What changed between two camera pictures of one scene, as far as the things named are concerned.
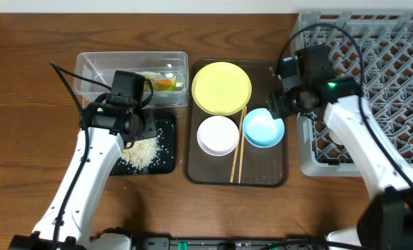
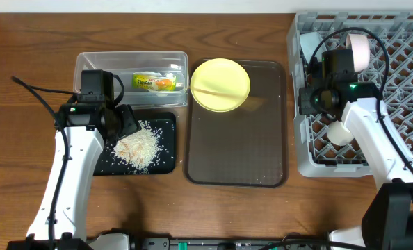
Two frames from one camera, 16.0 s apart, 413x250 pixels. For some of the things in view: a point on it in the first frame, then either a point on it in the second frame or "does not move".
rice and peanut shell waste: [142, 155] does not move
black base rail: [292, 243] does not move
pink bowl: [217, 135] to [359, 43]
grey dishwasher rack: [387, 53] does not move
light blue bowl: [261, 130] to [309, 42]
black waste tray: [165, 131] does not move
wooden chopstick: [237, 149] to [248, 102]
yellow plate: [221, 88] does not move
